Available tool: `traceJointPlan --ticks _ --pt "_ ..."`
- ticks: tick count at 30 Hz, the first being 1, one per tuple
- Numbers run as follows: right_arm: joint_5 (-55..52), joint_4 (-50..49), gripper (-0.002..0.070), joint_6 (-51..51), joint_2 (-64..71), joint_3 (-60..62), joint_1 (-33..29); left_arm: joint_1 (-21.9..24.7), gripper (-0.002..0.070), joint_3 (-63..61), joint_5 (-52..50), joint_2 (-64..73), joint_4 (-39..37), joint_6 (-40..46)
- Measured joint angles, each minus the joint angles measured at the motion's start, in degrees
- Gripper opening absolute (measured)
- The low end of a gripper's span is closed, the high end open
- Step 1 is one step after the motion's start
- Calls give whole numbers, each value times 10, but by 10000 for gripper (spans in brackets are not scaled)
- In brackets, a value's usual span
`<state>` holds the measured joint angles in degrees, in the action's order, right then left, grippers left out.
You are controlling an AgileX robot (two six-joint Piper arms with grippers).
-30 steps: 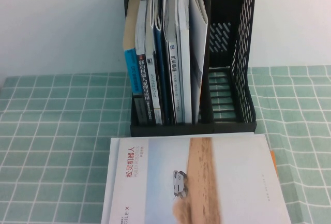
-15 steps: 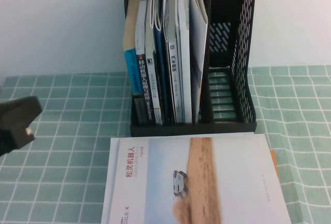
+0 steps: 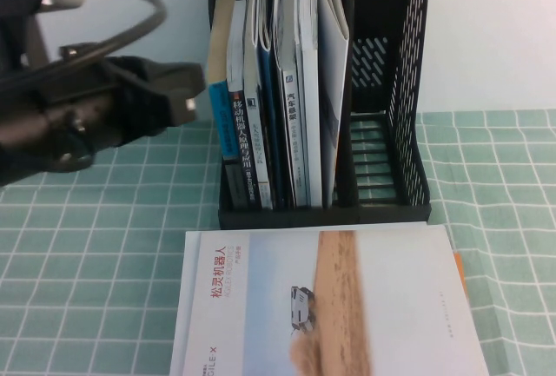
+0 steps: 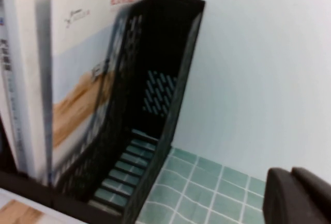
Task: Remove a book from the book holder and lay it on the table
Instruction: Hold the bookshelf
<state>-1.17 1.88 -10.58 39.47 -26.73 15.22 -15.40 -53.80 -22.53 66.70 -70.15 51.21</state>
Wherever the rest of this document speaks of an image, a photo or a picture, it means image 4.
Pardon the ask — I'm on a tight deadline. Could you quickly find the black mesh book holder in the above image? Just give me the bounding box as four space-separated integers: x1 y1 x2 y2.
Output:
0 0 206 224

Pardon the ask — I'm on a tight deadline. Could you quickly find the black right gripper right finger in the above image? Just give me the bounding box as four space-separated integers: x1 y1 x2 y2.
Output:
291 166 331 216

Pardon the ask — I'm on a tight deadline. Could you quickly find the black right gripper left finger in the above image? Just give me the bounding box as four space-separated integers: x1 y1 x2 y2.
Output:
262 167 331 224

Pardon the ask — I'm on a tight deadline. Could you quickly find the white AgileX robotics brochure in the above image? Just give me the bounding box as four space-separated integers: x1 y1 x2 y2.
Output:
50 0 152 186
0 187 63 224

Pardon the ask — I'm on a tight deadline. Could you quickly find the green checked tablecloth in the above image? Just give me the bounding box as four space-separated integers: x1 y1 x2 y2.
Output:
89 128 331 224

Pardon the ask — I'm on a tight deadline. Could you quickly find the white spine automotive book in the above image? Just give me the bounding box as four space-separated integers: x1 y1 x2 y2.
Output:
0 0 22 172

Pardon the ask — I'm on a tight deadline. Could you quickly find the large white cover book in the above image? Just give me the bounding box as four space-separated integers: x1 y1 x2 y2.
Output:
3 0 55 186

